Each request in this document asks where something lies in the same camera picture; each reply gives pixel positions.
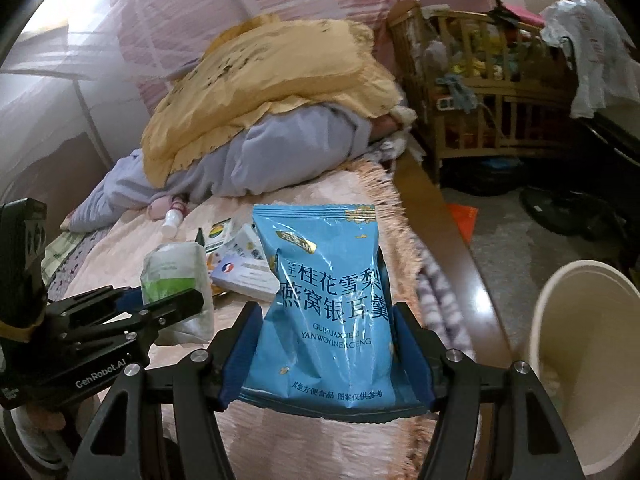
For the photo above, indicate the white green plastic packet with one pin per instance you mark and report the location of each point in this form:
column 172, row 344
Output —
column 175, row 270

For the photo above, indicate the cream plastic bin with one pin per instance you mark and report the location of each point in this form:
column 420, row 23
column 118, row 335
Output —
column 585, row 360

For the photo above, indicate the white mosquito net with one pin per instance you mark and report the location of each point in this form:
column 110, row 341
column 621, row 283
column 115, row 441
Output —
column 50, row 125

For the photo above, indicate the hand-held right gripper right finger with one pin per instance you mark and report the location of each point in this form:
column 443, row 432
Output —
column 417, row 360

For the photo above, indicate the blue snack packet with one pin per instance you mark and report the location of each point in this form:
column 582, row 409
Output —
column 325, row 300

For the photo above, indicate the person's left hand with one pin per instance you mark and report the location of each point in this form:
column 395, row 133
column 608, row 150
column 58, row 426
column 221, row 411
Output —
column 45, row 415

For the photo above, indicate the white plastic bag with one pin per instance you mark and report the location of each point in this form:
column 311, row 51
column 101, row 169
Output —
column 590, row 50

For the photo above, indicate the person's left forearm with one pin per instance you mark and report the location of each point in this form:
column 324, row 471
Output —
column 30, row 455

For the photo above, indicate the white blue medicine box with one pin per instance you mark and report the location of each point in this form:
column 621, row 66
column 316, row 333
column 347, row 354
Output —
column 240, row 277

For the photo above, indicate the pink striped curtain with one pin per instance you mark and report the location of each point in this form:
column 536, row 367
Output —
column 200, row 5

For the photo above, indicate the pink quilted bedspread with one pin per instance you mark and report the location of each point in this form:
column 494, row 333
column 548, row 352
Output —
column 310, row 185

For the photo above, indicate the green plaid sheet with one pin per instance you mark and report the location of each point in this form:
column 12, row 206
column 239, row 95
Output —
column 65, row 260

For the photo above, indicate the grey quilt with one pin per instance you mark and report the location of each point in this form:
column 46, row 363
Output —
column 280, row 160

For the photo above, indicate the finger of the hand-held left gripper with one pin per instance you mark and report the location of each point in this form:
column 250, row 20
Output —
column 175, row 310
column 127, row 300

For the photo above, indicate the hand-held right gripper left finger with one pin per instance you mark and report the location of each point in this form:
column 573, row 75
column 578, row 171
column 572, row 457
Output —
column 232, row 360

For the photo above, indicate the red paper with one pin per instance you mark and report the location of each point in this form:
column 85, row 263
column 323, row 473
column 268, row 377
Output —
column 462, row 220

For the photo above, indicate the white printed box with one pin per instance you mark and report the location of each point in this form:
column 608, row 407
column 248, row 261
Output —
column 245, row 245

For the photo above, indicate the wooden crib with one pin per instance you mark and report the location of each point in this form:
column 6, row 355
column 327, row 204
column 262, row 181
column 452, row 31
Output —
column 505, row 91

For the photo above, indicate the grey striped blanket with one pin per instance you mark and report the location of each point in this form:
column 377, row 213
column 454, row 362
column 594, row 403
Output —
column 445, row 305

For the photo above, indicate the white power strip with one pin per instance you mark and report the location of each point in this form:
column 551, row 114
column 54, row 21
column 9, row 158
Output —
column 445, row 104

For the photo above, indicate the green white medicine box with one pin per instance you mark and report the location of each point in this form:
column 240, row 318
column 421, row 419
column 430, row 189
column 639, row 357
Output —
column 220, row 235

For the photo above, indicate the blue cloth strip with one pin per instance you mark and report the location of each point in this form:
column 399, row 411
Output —
column 457, row 90

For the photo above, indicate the yellow frilled blanket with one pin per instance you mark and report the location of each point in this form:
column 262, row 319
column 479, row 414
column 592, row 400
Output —
column 250, row 85

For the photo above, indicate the white bottle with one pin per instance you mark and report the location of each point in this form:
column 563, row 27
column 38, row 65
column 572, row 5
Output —
column 172, row 220

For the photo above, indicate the black fan base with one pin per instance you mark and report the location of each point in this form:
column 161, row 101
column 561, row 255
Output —
column 565, row 210

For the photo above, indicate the wooden bed frame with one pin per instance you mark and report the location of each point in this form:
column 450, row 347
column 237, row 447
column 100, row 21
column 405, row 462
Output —
column 450, row 240

